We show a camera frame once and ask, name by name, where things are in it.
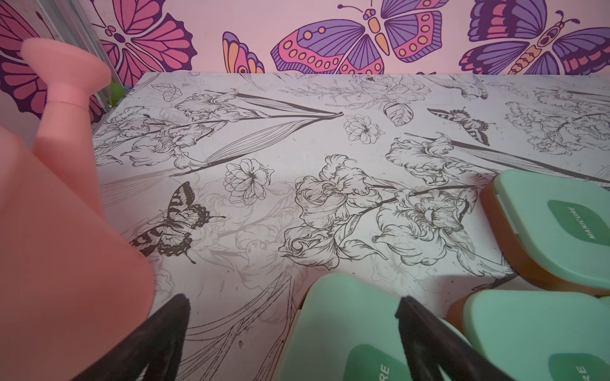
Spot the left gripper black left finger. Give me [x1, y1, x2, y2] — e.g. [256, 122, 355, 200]
[74, 294, 191, 380]

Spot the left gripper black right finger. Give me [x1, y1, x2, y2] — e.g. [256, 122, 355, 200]
[395, 296, 511, 380]

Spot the green nail clipper case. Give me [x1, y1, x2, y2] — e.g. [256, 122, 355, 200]
[273, 272, 473, 381]

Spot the pink watering can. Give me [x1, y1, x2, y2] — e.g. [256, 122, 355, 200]
[1, 38, 154, 380]

